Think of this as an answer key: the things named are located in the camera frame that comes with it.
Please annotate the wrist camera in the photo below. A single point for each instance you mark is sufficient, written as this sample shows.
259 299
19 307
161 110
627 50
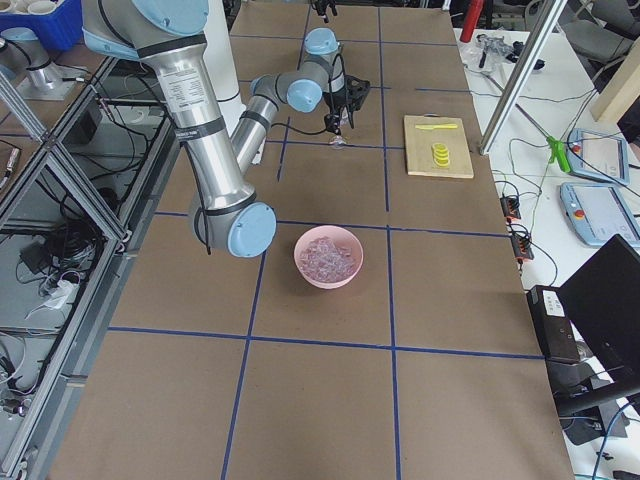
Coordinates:
356 92

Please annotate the lemon slice two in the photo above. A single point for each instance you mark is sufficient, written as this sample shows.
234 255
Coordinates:
441 158

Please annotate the pink bowl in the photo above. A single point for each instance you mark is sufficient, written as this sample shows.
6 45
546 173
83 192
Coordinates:
341 237

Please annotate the lemon slice three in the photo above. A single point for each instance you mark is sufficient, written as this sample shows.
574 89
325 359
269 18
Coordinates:
441 152

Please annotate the lemon slice four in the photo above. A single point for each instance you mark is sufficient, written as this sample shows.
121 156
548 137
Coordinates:
440 147

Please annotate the red cylinder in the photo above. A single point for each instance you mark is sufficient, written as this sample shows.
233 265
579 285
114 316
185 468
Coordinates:
471 19

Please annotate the green tipped reacher stick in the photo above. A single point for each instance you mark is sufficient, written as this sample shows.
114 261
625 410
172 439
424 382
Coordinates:
545 135

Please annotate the aluminium truss frame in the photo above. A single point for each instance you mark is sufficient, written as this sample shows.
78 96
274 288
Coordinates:
82 171

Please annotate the teach pendant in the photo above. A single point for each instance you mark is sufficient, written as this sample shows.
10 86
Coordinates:
598 156
597 212

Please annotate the wine glass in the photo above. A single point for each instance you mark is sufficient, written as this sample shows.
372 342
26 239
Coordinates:
337 142

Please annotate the yellow plastic knife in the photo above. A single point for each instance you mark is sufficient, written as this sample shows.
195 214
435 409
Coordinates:
432 127

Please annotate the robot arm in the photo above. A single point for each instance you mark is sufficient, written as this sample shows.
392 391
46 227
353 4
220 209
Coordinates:
186 44

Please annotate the blue plastic bin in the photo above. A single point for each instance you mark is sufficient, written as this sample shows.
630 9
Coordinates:
59 30

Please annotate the lemon slice one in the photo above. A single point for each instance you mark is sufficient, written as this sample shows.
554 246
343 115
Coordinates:
441 162

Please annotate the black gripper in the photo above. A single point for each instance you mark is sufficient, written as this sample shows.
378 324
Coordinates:
336 101

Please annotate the upper teach pendant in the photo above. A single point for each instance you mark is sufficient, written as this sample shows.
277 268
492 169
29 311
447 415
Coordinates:
598 156

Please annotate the clear plastic bag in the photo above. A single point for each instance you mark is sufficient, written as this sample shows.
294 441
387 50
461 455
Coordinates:
485 53

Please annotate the aluminium frame post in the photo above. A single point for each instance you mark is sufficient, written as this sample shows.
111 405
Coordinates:
543 27

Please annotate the black laptop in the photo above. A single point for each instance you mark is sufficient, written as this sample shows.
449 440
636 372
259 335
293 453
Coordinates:
602 301

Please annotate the wooden cutting board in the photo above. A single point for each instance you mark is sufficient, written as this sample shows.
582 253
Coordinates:
419 154

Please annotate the lower teach pendant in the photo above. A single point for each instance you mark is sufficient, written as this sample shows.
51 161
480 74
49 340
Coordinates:
597 212

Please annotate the ice cubes pile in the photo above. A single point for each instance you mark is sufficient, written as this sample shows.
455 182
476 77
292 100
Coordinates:
326 262

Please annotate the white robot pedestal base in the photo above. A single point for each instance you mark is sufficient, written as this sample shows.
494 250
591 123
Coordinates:
247 135

